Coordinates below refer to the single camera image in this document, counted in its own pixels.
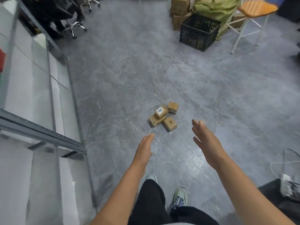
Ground person's left hand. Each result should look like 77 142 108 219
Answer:
130 132 155 178

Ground person's right hand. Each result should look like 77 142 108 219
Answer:
192 119 229 172

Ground wide brown box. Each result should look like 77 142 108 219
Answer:
148 113 166 128

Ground small brown box square mark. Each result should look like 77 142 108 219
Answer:
162 116 178 132

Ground brown box bold script label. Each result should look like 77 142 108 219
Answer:
154 104 169 120

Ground small cube brown box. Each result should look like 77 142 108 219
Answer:
167 101 179 115

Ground heap of large cardboard boxes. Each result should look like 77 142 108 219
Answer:
169 0 195 31

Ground small brown cardboard box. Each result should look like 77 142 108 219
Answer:
171 0 191 16

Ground person's left forearm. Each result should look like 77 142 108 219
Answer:
90 165 148 225

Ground person's right forearm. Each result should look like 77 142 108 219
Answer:
214 158 296 225

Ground person's left leg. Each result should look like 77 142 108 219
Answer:
127 179 173 225

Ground person's leg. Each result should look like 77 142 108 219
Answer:
169 205 220 225
127 179 173 225

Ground person's right shoe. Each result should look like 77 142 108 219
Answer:
171 187 188 209

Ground person's right leg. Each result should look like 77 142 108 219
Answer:
169 205 220 225

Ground black storage crate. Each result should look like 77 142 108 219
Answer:
179 13 222 53

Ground yellow green plastic bag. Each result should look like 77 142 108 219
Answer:
192 0 241 41

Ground chrome chair base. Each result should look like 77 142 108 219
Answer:
62 19 88 39
80 0 101 13

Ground white chair with orange seat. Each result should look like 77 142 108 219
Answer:
227 0 280 54

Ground black cabinet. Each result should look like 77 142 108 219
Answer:
276 0 300 23

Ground black office chair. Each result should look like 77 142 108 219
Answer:
53 0 81 22

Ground red and green packets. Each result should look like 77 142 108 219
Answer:
0 47 7 73

